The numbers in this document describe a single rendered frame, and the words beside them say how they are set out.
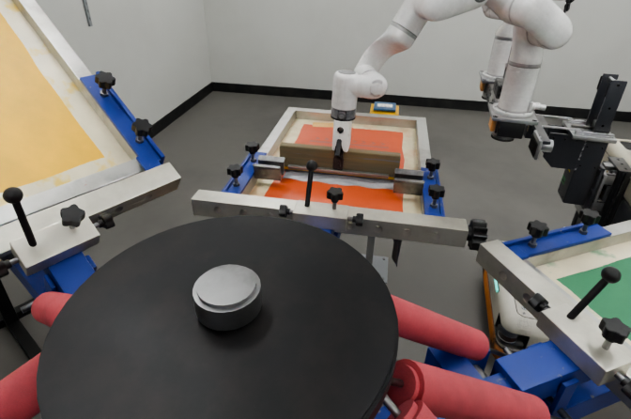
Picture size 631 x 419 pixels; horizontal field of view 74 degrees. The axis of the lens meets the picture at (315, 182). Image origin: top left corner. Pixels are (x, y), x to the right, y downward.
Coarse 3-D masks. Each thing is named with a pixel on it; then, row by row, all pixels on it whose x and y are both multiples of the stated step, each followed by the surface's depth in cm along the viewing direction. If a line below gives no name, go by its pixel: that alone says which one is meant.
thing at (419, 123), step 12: (288, 108) 182; (300, 108) 182; (288, 120) 170; (324, 120) 180; (360, 120) 177; (372, 120) 176; (384, 120) 175; (396, 120) 174; (408, 120) 173; (420, 120) 172; (276, 132) 158; (420, 132) 161; (264, 144) 149; (276, 144) 154; (420, 144) 152; (420, 156) 143; (420, 168) 137; (252, 180) 128
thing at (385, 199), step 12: (360, 132) 169; (372, 132) 169; (384, 132) 170; (396, 132) 170; (396, 144) 160; (348, 192) 129; (360, 192) 129; (372, 192) 129; (384, 192) 129; (348, 204) 123; (360, 204) 123; (372, 204) 123; (384, 204) 123; (396, 204) 123
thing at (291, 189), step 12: (300, 132) 168; (312, 132) 168; (324, 132) 169; (276, 180) 134; (288, 180) 134; (276, 192) 128; (288, 192) 128; (300, 192) 128; (312, 192) 128; (324, 192) 129
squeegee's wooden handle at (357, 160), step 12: (288, 144) 135; (300, 144) 135; (288, 156) 135; (300, 156) 135; (312, 156) 134; (324, 156) 133; (348, 156) 132; (360, 156) 131; (372, 156) 130; (384, 156) 129; (396, 156) 129; (348, 168) 134; (360, 168) 133; (372, 168) 132; (384, 168) 131
